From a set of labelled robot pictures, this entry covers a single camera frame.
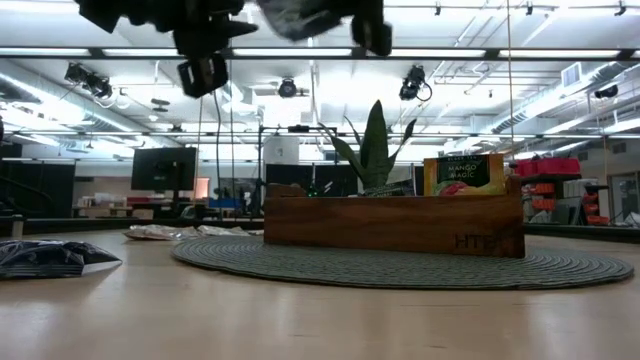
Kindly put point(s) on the yellow mango tea packet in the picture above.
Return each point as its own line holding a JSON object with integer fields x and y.
{"x": 465, "y": 172}

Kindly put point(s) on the white tea packet dark label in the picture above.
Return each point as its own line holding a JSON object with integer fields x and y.
{"x": 225, "y": 231}
{"x": 155, "y": 232}

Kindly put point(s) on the wooden tea organizer box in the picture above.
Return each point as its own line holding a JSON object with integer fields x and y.
{"x": 390, "y": 225}

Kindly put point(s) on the black ceiling-hung device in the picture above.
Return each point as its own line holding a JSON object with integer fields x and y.
{"x": 287, "y": 88}
{"x": 90, "y": 80}
{"x": 606, "y": 91}
{"x": 412, "y": 82}

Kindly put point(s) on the black beam with light strips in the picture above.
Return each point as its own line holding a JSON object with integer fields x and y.
{"x": 492, "y": 53}

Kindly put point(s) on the potted green snake plant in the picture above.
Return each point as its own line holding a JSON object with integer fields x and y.
{"x": 375, "y": 150}

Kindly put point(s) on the white square panel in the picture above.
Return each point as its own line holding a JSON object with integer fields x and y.
{"x": 281, "y": 150}

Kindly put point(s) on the black monitor on stand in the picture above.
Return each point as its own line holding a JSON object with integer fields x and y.
{"x": 163, "y": 168}

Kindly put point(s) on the blue crate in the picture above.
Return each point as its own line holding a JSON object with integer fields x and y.
{"x": 225, "y": 202}

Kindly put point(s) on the cluttered workbench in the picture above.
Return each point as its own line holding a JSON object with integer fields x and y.
{"x": 110, "y": 202}

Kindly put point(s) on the red storage bin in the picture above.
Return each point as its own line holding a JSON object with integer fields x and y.
{"x": 526, "y": 169}
{"x": 559, "y": 166}

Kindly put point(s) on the black partition panel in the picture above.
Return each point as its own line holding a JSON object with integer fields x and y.
{"x": 37, "y": 190}

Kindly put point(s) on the shelf rack orange bins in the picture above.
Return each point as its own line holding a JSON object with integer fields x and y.
{"x": 545, "y": 189}

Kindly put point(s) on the round grey woven placemat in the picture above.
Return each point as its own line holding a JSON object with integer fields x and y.
{"x": 400, "y": 270}

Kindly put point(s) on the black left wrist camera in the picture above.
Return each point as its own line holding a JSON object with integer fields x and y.
{"x": 202, "y": 75}

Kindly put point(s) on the black background rig frame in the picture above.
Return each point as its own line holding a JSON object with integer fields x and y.
{"x": 300, "y": 128}

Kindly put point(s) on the thin black horizontal rail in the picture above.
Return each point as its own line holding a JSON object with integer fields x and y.
{"x": 500, "y": 136}

